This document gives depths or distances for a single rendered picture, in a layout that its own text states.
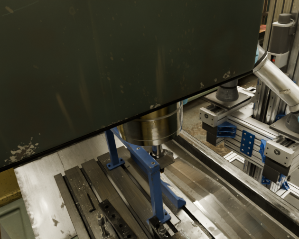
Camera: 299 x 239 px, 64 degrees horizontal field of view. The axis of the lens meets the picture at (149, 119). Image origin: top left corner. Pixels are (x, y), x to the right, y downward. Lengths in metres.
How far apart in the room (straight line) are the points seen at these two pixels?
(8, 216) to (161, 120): 1.51
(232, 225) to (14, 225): 1.26
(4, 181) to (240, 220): 1.40
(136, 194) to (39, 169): 0.72
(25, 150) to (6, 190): 1.49
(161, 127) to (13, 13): 0.33
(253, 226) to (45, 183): 1.19
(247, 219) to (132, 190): 0.60
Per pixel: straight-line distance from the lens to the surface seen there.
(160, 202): 1.03
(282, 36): 1.49
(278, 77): 1.21
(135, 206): 1.19
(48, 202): 1.60
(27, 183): 1.67
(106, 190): 1.28
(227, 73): 0.50
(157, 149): 0.92
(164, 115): 0.49
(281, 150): 1.41
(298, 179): 2.46
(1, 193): 1.85
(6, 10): 0.30
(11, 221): 1.83
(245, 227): 1.37
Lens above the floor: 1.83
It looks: 32 degrees down
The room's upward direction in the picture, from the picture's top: 6 degrees counter-clockwise
